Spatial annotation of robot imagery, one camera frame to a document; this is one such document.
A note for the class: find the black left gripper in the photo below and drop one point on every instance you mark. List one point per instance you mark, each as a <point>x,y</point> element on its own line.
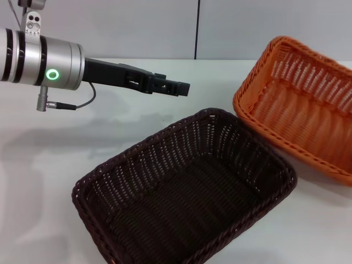
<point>115,75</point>

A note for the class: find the dark brown woven basket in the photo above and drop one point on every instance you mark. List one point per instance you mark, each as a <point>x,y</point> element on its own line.
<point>181,198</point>

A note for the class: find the orange woven basket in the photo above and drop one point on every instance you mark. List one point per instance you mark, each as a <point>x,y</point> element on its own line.
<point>297,123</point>

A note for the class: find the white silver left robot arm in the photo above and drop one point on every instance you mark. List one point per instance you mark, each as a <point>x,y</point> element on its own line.
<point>60,63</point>

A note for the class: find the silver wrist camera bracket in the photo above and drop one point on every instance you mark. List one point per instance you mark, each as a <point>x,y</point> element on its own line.
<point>33,26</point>

